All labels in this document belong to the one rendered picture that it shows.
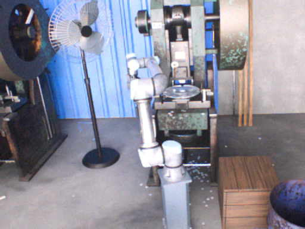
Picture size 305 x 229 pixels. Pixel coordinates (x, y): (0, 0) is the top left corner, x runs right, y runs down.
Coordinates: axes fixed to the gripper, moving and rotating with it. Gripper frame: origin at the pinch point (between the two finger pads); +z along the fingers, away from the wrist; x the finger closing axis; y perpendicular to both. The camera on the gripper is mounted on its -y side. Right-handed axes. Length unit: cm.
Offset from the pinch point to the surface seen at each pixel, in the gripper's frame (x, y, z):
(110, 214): 45, 23, 78
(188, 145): -8, -37, 47
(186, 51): -14, -38, -32
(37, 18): -48, 97, -65
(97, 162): -24, 53, 74
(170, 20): -19, -27, -55
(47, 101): -70, 117, 26
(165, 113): 0.8, -20.1, 13.2
